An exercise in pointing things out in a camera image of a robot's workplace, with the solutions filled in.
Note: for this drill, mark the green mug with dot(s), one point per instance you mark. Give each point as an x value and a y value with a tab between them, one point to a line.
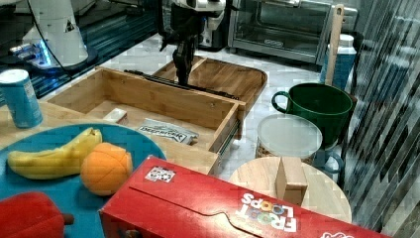
327	107

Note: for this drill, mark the bamboo drawer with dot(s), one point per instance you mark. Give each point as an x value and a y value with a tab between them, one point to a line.
104	89

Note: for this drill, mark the clear lidded container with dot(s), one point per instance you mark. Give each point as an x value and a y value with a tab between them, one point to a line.
286	135

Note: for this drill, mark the orange toy fruit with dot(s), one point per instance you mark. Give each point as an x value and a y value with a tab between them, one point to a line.
106	168

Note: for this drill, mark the red toy pepper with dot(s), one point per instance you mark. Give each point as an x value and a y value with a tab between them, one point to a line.
32	215

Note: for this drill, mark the snack packet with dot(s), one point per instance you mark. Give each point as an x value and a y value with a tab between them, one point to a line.
168	130

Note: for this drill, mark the jar with wooden lid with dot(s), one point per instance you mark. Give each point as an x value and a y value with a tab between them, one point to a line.
288	179

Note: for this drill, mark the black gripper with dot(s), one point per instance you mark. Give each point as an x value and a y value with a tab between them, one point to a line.
189	20

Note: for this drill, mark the blue white bottle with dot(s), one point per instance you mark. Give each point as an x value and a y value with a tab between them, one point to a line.
346	55

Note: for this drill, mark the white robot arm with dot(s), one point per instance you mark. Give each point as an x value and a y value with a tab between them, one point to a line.
55	40

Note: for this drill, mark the yellow toy banana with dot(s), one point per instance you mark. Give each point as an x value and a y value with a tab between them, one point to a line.
58	163

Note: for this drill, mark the blue salt shaker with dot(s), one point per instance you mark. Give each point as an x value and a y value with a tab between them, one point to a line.
20	98

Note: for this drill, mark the stainless toaster oven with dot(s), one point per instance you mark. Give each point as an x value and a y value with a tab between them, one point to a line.
289	29

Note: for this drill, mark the dark wooden tray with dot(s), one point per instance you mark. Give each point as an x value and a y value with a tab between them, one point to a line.
215	87

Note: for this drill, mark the white block in drawer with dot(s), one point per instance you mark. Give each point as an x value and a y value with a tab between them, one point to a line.
117	115

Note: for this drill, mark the red Froot Loops box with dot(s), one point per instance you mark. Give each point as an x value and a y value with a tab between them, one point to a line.
164	200

